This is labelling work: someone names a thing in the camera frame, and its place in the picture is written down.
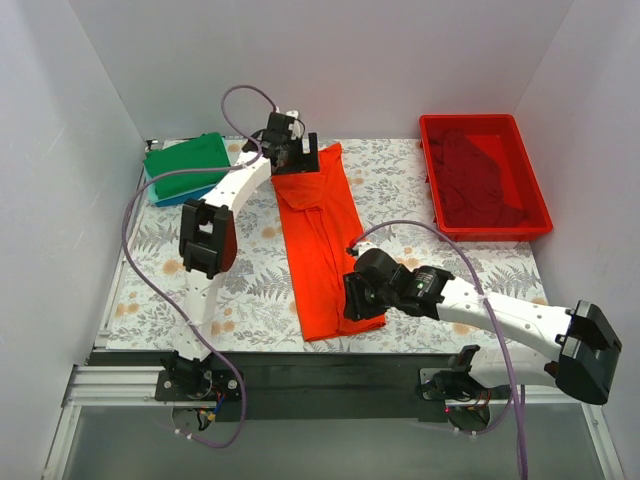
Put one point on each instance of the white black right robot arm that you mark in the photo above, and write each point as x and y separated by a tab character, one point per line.
572	349

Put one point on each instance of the dark red t shirt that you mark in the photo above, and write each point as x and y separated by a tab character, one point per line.
469	184

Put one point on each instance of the aluminium frame rail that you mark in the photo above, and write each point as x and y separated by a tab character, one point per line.
111	386

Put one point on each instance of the folded blue t shirt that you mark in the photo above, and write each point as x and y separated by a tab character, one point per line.
177	189

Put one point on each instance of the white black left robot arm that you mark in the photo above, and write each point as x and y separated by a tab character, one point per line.
208	240

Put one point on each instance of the orange t shirt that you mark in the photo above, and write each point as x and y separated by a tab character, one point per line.
319	219

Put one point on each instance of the red plastic bin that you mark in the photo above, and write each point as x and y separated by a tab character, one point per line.
498	136

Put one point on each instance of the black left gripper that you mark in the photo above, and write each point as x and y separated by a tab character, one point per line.
300	161

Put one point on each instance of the folded green t shirt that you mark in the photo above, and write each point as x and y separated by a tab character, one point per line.
204	152

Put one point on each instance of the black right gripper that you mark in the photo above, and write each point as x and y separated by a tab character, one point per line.
357	298

